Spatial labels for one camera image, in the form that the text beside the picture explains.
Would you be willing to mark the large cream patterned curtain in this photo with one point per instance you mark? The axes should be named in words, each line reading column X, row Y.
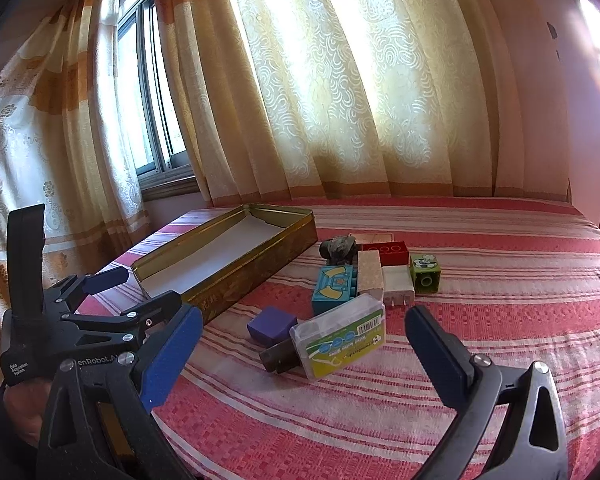
column 284, row 99

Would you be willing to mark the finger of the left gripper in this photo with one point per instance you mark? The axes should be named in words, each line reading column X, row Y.
column 71, row 291
column 124, row 330

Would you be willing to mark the left side cream curtain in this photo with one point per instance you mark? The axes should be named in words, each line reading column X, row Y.
column 61, row 144

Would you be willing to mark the clear plastic floss pick box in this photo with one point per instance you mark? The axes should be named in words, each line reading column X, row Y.
column 339, row 337

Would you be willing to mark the person's left hand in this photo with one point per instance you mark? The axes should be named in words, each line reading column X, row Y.
column 25, row 405

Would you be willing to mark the red toy brick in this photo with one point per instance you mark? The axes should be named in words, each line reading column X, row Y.
column 390, row 253

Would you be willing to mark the gold rectangular tin box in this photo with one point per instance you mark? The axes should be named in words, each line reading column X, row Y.
column 216, row 294

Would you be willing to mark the white power adapter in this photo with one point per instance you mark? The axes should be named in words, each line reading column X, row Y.
column 398, row 286

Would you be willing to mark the white paper tin lining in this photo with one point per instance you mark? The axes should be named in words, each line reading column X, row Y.
column 210, row 258

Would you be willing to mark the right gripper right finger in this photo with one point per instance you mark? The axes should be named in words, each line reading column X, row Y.
column 531, row 443

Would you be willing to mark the beige patterned card box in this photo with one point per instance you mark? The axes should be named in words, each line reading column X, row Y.
column 370, row 277

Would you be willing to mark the green toy cube block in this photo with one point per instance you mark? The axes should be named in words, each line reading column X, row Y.
column 425, row 273

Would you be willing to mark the red striped bed cover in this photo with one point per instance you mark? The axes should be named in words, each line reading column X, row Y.
column 520, row 282

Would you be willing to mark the teal toy brick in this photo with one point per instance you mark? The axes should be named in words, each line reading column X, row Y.
column 335, row 285

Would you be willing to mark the window with metal frame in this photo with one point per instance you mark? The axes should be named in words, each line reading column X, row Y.
column 148, row 119

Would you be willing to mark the copper metal case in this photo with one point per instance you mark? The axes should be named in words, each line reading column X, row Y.
column 368, row 237

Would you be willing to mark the purple cube block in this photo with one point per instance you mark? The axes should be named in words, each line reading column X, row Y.
column 271, row 326

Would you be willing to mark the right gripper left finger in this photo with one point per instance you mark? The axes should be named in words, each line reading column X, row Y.
column 98, row 423

